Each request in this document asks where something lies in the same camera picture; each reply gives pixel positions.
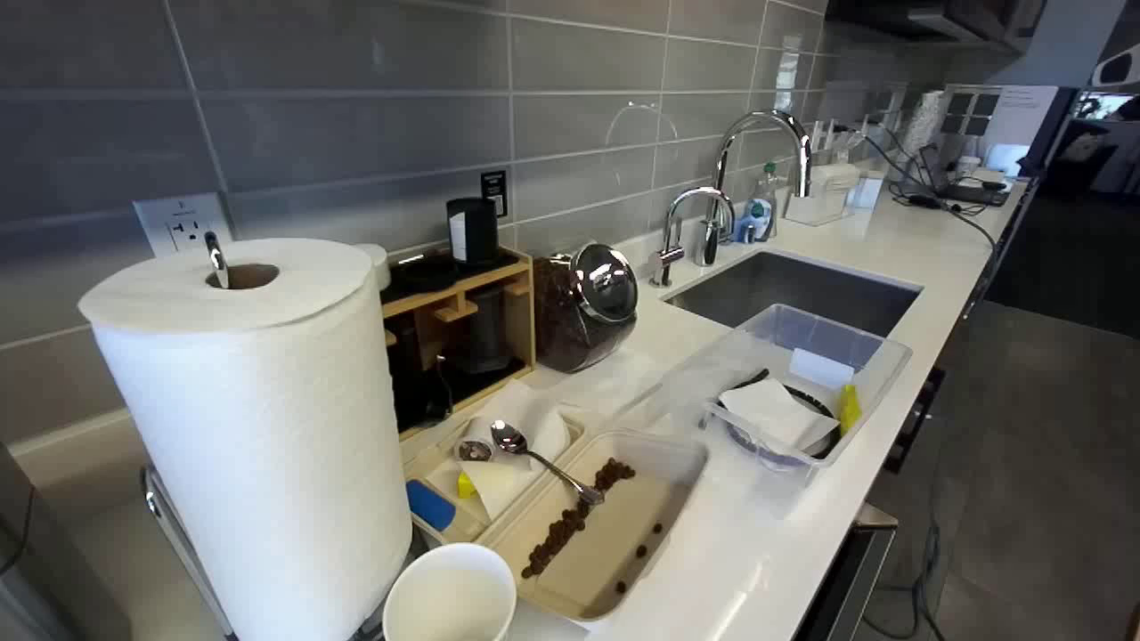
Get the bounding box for clear plastic box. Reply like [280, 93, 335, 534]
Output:
[615, 298, 915, 492]

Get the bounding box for white paper towel roll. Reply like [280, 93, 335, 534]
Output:
[74, 235, 416, 641]

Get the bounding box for metal paper towel holder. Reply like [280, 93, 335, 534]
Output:
[138, 228, 241, 641]

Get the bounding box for wooden rack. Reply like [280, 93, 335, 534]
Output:
[381, 251, 542, 436]

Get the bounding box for metal spoon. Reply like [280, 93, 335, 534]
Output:
[489, 416, 607, 508]

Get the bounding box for black canister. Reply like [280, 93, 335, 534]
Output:
[447, 197, 504, 272]

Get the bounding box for white folded napkin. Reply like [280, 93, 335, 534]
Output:
[456, 405, 576, 521]

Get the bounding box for short chrome faucet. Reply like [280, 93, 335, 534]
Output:
[657, 181, 742, 289]

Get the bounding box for shallow wooden tray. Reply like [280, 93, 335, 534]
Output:
[396, 378, 589, 547]

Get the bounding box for brown coffee bean pile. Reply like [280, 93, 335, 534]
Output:
[518, 455, 641, 585]

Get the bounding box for clear soap bottle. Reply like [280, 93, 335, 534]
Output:
[739, 160, 780, 246]

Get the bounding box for dark kitchen sink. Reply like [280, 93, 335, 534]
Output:
[668, 251, 926, 342]

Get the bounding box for blue sponge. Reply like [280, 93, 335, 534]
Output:
[402, 476, 460, 534]

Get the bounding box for tall chrome faucet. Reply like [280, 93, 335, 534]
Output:
[710, 108, 816, 208]

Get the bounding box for large clear container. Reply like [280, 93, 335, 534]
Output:
[784, 160, 864, 228]

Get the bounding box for yellow block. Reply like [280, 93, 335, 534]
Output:
[834, 382, 867, 437]

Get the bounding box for white paper cup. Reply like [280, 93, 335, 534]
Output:
[381, 543, 519, 641]

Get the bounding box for small clear container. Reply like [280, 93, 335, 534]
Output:
[845, 172, 887, 217]

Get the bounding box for dark cabinet drawer front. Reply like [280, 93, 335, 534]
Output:
[795, 503, 900, 641]

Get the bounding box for dark flat device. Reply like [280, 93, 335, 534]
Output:
[904, 147, 1017, 208]

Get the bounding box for dark range hood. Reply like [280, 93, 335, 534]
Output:
[824, 0, 1046, 57]

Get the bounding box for small black wall plate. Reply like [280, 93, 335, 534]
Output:
[476, 167, 508, 221]

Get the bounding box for white wall power outlet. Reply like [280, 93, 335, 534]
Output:
[131, 194, 234, 261]

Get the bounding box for thin black counter cable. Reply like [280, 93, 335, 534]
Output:
[864, 132, 1005, 258]

